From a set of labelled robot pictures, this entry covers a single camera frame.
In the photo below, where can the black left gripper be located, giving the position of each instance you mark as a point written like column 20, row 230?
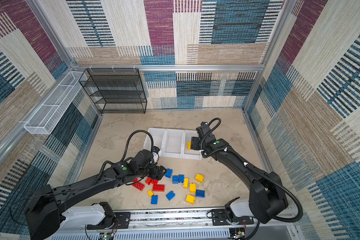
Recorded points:
column 157, row 176

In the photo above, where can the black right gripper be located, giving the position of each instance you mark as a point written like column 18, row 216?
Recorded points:
column 195, row 141

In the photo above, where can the blue lego brick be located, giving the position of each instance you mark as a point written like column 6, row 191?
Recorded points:
column 175, row 179
column 170, row 195
column 200, row 193
column 181, row 178
column 169, row 173
column 154, row 200

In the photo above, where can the small yellow lego brick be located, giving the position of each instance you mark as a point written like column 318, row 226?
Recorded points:
column 150, row 193

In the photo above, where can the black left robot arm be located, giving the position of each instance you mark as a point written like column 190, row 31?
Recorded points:
column 44, row 213

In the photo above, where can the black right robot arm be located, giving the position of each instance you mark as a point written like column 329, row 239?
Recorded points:
column 267, row 194

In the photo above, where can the white three-compartment bin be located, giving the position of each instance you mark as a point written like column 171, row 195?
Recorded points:
column 174, row 143

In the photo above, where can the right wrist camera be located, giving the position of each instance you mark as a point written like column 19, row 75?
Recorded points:
column 203, row 130

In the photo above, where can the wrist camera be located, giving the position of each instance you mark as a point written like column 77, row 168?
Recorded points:
column 156, row 151
column 203, row 130

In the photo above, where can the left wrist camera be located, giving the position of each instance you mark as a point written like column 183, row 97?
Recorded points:
column 156, row 151

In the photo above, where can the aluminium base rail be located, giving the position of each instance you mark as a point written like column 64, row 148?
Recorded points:
column 182, row 224

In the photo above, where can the black wire shelf rack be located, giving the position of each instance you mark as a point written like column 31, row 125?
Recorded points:
column 115, row 90

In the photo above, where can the white wire mesh basket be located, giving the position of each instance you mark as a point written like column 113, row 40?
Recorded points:
column 48, row 115

